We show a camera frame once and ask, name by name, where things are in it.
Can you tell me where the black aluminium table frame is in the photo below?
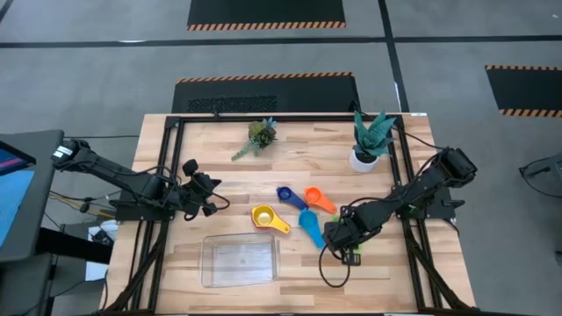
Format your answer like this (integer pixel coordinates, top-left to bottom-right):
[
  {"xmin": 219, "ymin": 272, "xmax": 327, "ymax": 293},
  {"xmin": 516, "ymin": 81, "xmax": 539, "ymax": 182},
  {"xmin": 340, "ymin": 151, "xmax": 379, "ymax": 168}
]
[{"xmin": 103, "ymin": 113, "xmax": 473, "ymax": 313}]

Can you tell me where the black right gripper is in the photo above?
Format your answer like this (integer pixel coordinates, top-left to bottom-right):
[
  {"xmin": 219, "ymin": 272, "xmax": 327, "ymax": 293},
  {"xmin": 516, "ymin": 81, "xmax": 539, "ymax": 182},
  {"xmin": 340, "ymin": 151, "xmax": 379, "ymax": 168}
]
[{"xmin": 323, "ymin": 205, "xmax": 374, "ymax": 267}]

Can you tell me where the black hazard-striped floor mat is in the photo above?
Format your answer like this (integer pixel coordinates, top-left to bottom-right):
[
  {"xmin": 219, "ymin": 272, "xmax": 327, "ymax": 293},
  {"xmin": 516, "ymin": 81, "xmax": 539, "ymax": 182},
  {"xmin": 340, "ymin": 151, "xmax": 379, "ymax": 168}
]
[
  {"xmin": 170, "ymin": 72, "xmax": 362, "ymax": 114},
  {"xmin": 186, "ymin": 0, "xmax": 347, "ymax": 32},
  {"xmin": 485, "ymin": 64, "xmax": 562, "ymax": 119}
]

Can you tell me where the teal measuring cup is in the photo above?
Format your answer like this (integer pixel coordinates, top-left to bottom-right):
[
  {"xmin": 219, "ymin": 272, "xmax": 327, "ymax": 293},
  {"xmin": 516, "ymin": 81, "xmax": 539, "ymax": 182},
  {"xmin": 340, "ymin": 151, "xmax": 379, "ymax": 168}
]
[{"xmin": 298, "ymin": 208, "xmax": 327, "ymax": 250}]

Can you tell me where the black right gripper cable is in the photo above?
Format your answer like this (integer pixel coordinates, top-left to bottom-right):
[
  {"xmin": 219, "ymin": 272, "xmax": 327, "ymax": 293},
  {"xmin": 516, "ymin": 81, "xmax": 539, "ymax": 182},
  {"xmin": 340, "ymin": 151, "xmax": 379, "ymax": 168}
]
[{"xmin": 318, "ymin": 243, "xmax": 352, "ymax": 290}]

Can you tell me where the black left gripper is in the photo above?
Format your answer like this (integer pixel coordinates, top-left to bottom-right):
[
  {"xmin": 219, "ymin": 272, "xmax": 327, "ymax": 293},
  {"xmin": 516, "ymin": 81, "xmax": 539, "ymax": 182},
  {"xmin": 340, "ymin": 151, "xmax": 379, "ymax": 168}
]
[{"xmin": 177, "ymin": 158, "xmax": 222, "ymax": 218}]

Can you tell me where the blue display screen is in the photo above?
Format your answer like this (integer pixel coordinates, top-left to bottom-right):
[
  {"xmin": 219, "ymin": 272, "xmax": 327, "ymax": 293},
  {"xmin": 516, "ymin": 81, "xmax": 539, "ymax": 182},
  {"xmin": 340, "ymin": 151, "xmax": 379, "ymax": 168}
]
[{"xmin": 0, "ymin": 140, "xmax": 37, "ymax": 249}]

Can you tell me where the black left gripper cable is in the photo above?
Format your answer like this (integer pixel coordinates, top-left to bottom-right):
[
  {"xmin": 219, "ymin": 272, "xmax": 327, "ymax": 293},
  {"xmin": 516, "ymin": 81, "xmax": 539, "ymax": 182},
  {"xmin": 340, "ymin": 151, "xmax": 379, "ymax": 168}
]
[{"xmin": 205, "ymin": 182, "xmax": 231, "ymax": 212}]

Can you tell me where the snake plant in white pot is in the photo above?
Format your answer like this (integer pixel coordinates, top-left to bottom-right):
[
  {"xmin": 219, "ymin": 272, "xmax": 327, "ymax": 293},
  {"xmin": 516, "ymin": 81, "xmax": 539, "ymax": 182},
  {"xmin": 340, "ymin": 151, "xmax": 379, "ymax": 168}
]
[{"xmin": 349, "ymin": 109, "xmax": 399, "ymax": 174}]

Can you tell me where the grey cart top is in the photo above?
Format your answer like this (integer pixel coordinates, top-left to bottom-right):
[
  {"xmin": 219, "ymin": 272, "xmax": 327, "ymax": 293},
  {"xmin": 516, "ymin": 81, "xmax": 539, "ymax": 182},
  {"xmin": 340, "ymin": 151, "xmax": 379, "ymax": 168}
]
[{"xmin": 0, "ymin": 129, "xmax": 66, "ymax": 264}]

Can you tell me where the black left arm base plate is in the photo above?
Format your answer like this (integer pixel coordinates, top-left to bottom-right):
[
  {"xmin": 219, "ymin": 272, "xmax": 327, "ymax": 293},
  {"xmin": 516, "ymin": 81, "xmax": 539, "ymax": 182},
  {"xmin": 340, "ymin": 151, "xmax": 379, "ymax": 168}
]
[{"xmin": 108, "ymin": 199, "xmax": 177, "ymax": 222}]

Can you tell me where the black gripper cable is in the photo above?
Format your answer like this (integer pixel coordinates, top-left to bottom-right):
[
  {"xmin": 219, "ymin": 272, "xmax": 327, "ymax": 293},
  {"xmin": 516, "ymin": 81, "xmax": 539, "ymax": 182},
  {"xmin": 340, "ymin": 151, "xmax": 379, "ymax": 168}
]
[
  {"xmin": 318, "ymin": 243, "xmax": 352, "ymax": 290},
  {"xmin": 205, "ymin": 182, "xmax": 231, "ymax": 212}
]

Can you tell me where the clear plastic basket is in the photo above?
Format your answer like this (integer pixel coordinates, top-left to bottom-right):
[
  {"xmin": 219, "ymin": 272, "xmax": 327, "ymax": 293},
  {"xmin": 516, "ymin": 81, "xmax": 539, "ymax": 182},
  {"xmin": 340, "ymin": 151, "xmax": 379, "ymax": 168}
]
[{"xmin": 199, "ymin": 231, "xmax": 281, "ymax": 290}]

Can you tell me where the dark blue measuring cup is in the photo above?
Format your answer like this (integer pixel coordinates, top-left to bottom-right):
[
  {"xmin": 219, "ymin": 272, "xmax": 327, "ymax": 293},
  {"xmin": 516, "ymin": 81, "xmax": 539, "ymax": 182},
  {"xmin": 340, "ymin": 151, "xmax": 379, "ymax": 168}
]
[{"xmin": 276, "ymin": 185, "xmax": 310, "ymax": 212}]

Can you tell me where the small succulent plant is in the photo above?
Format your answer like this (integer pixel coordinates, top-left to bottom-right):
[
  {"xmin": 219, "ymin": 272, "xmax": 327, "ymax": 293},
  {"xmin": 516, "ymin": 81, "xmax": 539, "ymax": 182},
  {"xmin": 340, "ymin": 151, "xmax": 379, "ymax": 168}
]
[{"xmin": 231, "ymin": 116, "xmax": 278, "ymax": 162}]

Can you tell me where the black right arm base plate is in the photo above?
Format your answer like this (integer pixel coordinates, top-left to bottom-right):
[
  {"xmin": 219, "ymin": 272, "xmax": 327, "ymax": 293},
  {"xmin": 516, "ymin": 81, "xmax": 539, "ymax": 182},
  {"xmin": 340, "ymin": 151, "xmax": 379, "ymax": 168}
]
[{"xmin": 394, "ymin": 186, "xmax": 465, "ymax": 220}]

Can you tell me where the orange-red measuring cup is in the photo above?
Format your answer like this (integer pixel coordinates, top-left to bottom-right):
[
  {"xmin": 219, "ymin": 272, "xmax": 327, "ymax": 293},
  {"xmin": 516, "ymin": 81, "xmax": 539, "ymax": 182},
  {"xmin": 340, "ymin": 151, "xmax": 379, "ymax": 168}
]
[{"xmin": 303, "ymin": 186, "xmax": 338, "ymax": 215}]

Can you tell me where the black cart base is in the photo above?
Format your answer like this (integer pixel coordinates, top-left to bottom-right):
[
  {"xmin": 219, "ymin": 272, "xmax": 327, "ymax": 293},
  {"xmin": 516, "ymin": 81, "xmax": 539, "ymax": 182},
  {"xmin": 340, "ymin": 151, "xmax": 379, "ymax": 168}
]
[{"xmin": 0, "ymin": 227, "xmax": 113, "ymax": 316}]

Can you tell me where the yellow measuring cup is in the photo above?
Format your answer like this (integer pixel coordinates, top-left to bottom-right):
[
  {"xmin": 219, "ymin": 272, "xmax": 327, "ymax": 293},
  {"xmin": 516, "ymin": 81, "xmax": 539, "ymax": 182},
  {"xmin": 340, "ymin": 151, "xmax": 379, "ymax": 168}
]
[{"xmin": 250, "ymin": 204, "xmax": 292, "ymax": 235}]

